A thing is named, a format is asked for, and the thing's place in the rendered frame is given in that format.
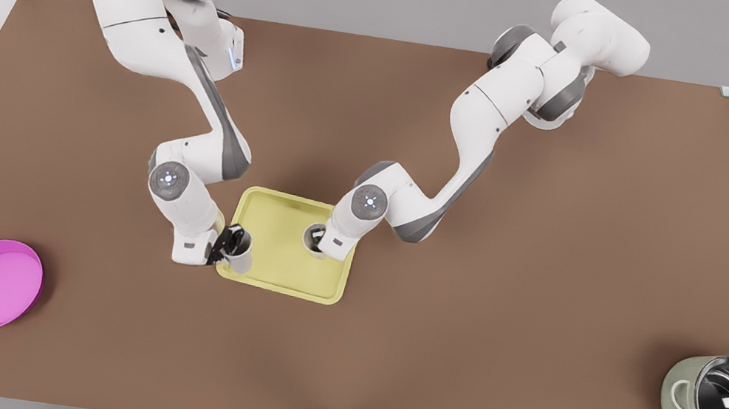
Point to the white IKEA cup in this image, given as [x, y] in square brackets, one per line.
[241, 261]
[308, 245]

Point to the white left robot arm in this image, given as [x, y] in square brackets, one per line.
[481, 116]

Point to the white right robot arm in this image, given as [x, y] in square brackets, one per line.
[141, 23]

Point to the yellow square tray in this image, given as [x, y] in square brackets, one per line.
[282, 269]

